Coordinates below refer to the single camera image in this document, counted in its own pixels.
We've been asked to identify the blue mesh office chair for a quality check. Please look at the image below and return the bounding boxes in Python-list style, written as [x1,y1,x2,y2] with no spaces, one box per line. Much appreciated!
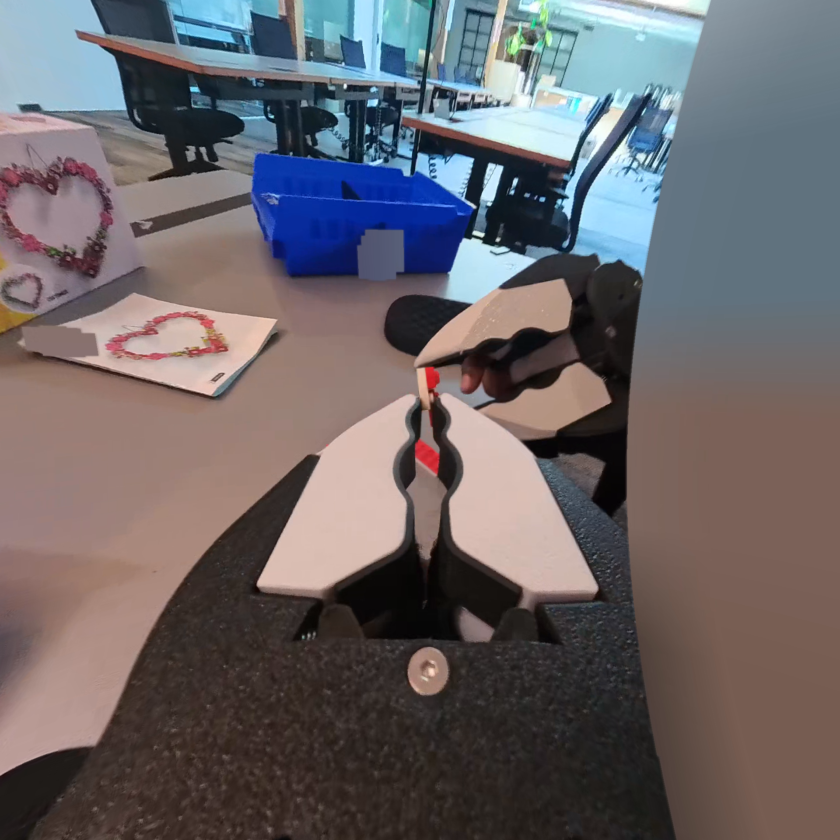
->
[610,85,677,191]

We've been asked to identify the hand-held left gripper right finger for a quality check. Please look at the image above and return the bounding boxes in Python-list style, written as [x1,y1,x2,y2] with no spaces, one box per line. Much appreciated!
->
[435,392,601,611]

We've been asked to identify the blue plastic bin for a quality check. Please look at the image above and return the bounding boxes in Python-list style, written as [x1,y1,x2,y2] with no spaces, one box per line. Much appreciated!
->
[251,152,476,278]

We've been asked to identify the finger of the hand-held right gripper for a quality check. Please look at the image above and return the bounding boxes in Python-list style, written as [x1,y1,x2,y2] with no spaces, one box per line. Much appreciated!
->
[413,277,578,370]
[474,336,614,442]

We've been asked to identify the grey desk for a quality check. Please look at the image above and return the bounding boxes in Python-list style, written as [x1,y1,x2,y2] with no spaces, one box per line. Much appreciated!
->
[0,167,647,788]

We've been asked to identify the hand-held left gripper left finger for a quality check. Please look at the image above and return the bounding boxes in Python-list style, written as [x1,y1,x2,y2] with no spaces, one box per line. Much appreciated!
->
[256,394,421,601]

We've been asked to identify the long wooden top desk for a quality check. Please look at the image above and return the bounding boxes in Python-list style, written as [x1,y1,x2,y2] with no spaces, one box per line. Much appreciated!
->
[75,29,434,165]

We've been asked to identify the green potted plant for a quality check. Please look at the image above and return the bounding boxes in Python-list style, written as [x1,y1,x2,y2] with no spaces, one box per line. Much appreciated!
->
[486,0,557,109]

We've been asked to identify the heart wreath instruction booklet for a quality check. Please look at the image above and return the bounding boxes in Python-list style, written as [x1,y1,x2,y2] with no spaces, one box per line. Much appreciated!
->
[18,292,280,399]

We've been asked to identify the black mesh office chair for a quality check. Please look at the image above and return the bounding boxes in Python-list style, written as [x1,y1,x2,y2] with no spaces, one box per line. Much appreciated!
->
[482,92,654,253]

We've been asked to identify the heart wreath print box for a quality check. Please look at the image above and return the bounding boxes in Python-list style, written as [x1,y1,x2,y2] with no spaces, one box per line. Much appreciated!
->
[0,112,145,336]

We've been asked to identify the black pole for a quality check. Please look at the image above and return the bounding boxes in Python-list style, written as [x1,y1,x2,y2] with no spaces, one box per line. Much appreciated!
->
[410,0,439,178]

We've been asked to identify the person's right hand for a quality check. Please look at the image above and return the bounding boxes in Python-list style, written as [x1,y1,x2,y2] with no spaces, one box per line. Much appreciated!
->
[459,354,526,403]

